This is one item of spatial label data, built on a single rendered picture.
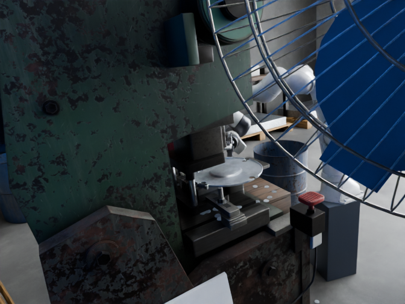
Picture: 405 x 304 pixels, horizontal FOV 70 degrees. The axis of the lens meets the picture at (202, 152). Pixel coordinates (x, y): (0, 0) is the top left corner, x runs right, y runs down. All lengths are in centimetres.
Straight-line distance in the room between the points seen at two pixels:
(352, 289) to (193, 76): 141
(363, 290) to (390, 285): 15
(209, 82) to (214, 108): 7
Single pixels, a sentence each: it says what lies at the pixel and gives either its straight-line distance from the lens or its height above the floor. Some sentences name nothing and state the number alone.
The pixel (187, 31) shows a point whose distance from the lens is 69.
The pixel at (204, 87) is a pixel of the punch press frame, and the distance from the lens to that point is 82.
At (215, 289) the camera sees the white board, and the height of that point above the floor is 56.
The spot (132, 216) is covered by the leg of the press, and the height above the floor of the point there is 87.
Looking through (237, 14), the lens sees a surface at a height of 130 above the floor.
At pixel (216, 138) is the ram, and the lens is 101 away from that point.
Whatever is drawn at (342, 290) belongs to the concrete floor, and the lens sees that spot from 181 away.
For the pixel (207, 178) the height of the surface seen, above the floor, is 78.
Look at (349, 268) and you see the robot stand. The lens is 186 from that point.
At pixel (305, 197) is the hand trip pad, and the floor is 76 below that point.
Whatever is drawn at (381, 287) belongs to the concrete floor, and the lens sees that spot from 188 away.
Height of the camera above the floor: 121
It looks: 18 degrees down
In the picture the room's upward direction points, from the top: 7 degrees counter-clockwise
